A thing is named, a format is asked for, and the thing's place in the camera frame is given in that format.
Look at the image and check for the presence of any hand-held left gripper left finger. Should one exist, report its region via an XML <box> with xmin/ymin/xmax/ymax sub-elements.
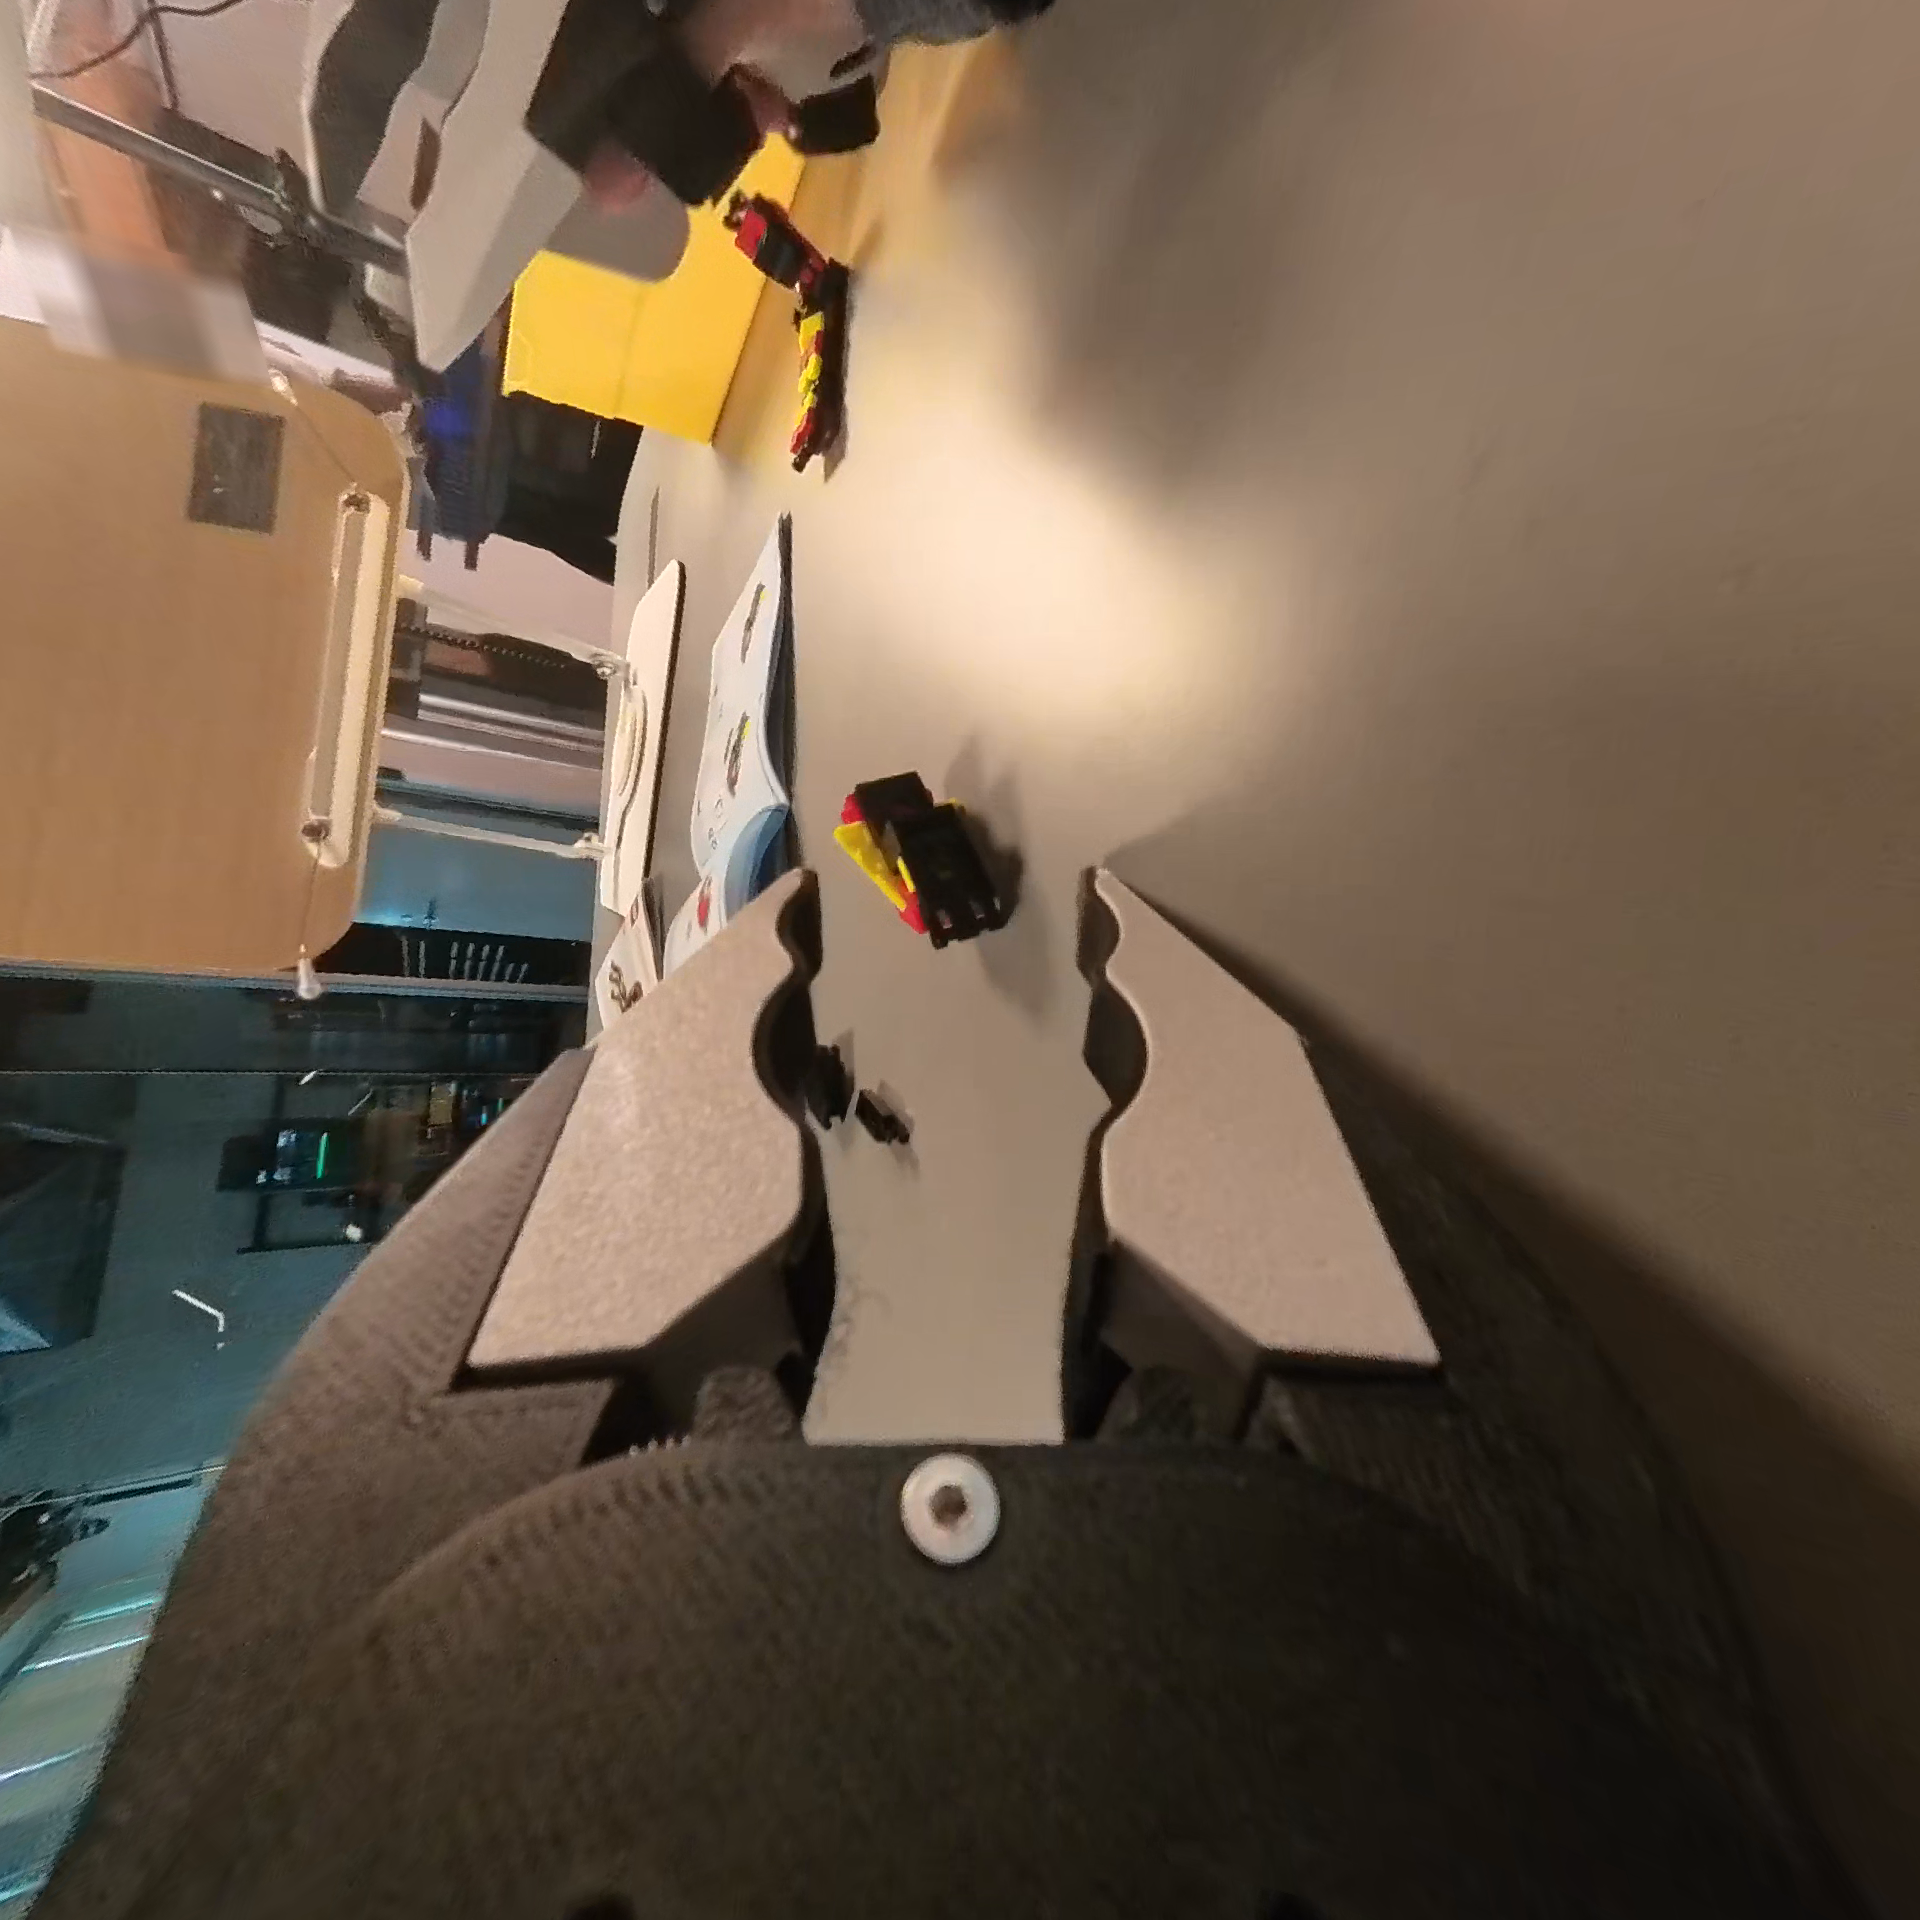
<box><xmin>462</xmin><ymin>867</ymin><xmax>829</xmax><ymax>1420</ymax></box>

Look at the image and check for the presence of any lego instruction booklet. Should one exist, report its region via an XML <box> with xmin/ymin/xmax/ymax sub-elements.
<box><xmin>658</xmin><ymin>514</ymin><xmax>798</xmax><ymax>981</ymax></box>
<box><xmin>590</xmin><ymin>875</ymin><xmax>668</xmax><ymax>1037</ymax></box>

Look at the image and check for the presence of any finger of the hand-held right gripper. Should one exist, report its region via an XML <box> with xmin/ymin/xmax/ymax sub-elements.
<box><xmin>400</xmin><ymin>0</ymin><xmax>590</xmax><ymax>376</ymax></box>
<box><xmin>297</xmin><ymin>0</ymin><xmax>396</xmax><ymax>221</ymax></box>

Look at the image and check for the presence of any red yellow lego body assembly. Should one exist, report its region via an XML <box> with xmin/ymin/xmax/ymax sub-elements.
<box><xmin>833</xmin><ymin>772</ymin><xmax>1004</xmax><ymax>951</ymax></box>

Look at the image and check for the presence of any person's right hand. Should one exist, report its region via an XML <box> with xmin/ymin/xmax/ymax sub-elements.
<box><xmin>694</xmin><ymin>0</ymin><xmax>880</xmax><ymax>140</ymax></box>

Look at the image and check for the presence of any yellow plastic bin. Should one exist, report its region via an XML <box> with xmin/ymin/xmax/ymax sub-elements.
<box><xmin>500</xmin><ymin>140</ymin><xmax>818</xmax><ymax>452</ymax></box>

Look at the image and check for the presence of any closed lego instruction booklet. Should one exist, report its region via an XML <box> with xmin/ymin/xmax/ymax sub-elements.
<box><xmin>590</xmin><ymin>875</ymin><xmax>668</xmax><ymax>1037</ymax></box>

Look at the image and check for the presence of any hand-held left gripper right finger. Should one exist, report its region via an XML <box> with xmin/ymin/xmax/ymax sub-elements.
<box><xmin>1077</xmin><ymin>867</ymin><xmax>1445</xmax><ymax>1433</ymax></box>

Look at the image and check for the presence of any long red yellow lego assembly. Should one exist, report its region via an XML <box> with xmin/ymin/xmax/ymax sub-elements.
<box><xmin>720</xmin><ymin>189</ymin><xmax>855</xmax><ymax>460</ymax></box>

